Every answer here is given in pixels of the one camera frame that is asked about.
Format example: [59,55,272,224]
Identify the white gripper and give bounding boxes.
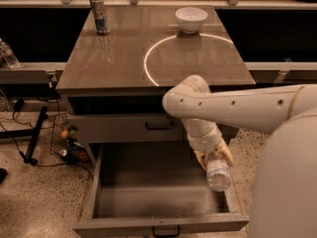
[187,123,233,171]

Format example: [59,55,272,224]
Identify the clear plastic water bottle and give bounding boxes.
[206,158,232,191]

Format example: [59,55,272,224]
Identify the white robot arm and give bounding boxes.
[162,75,317,238]

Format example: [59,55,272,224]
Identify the grey drawer cabinet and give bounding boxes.
[55,5,257,238]

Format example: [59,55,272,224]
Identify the open grey middle drawer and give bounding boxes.
[73,141,249,238]

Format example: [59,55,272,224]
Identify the closed grey top drawer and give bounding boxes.
[68,113,187,145]

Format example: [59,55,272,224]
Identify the clear bottle on ledge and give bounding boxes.
[0,39,20,68]

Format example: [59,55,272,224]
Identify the white ceramic bowl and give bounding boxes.
[175,7,208,34]

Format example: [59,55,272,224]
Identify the silver blue drink can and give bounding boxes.
[89,0,110,35]

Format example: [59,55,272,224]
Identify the black stand leg left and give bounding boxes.
[0,106,49,166]

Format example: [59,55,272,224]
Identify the wire basket with items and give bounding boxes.
[50,113,90,164]

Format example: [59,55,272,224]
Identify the black power cable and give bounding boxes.
[0,96,94,181]

